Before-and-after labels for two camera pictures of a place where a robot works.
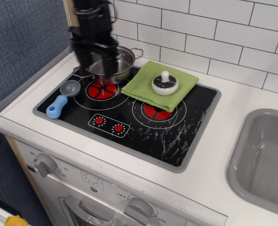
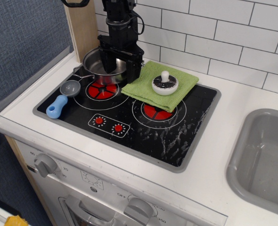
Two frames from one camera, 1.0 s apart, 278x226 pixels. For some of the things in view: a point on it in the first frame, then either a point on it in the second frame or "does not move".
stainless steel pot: (126, 58) does not move
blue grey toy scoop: (69, 88) does not move
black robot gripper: (93, 34) → (123, 42)
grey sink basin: (258, 165) does not move
